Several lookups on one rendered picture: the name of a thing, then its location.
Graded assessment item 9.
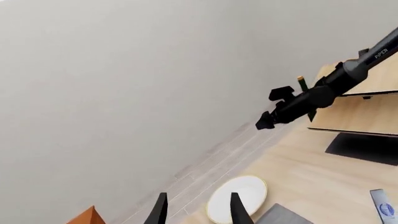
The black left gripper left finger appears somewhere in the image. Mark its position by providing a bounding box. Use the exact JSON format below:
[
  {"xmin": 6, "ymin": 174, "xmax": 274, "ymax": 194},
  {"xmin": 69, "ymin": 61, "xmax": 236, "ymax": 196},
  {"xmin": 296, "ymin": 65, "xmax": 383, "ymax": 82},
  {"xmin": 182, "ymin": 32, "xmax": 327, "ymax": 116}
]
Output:
[{"xmin": 143, "ymin": 192, "xmax": 169, "ymax": 224}]

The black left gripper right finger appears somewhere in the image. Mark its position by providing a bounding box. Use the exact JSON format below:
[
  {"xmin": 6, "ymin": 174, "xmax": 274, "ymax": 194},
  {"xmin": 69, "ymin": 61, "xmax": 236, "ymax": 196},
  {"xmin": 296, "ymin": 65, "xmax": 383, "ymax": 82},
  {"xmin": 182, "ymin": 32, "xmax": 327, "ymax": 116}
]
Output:
[{"xmin": 230, "ymin": 192, "xmax": 256, "ymax": 224}]

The white plate with yellow rim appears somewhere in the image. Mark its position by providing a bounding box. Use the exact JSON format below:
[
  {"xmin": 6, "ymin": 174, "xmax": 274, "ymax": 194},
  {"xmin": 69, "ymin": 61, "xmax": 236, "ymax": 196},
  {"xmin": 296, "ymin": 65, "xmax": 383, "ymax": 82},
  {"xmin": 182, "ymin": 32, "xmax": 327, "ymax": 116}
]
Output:
[{"xmin": 206, "ymin": 175, "xmax": 269, "ymax": 224}]

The green bottle with cork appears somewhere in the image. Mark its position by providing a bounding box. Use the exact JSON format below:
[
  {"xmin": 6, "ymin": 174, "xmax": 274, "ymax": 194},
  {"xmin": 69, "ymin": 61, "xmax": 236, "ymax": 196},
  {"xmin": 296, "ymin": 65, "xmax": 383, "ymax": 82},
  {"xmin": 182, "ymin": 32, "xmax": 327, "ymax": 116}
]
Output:
[{"xmin": 296, "ymin": 75, "xmax": 309, "ymax": 92}]

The orange-brown box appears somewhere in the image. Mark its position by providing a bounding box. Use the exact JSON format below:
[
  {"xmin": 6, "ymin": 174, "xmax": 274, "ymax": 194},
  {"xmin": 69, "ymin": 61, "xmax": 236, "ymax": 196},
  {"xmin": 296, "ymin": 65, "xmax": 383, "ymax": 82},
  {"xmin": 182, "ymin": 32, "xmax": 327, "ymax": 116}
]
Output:
[{"xmin": 66, "ymin": 205, "xmax": 107, "ymax": 224}]

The pale wooden cabinet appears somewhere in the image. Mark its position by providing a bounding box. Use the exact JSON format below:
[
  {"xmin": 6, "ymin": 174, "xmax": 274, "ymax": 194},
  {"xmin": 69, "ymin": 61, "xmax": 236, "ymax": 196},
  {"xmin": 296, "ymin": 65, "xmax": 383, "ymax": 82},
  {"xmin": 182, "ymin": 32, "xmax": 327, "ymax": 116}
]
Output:
[{"xmin": 307, "ymin": 54, "xmax": 398, "ymax": 137}]

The silver box with blue print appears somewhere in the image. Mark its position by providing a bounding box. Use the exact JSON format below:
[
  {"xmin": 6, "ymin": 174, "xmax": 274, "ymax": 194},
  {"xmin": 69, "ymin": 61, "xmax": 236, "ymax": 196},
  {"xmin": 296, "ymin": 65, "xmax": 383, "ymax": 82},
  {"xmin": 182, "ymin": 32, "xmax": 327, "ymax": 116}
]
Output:
[{"xmin": 369, "ymin": 189, "xmax": 398, "ymax": 224}]

